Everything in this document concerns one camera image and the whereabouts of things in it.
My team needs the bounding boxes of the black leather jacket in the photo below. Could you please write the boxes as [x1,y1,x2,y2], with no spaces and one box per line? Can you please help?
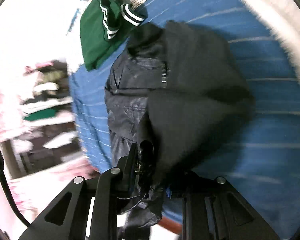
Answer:
[105,21,254,239]

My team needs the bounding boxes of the open clothes rack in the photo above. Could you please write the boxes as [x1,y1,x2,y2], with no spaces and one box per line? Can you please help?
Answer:
[0,60,80,179]

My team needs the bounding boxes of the blue striped bed sheet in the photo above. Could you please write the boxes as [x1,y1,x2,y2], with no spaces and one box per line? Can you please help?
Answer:
[67,0,300,240]

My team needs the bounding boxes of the green folded varsity jacket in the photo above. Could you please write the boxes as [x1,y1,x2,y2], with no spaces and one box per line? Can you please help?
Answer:
[80,0,147,71]

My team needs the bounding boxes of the white fluffy blanket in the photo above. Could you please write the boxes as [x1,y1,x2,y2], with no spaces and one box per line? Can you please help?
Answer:
[241,0,300,85]

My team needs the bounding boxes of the black cable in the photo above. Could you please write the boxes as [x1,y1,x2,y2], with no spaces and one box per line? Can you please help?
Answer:
[0,130,31,228]

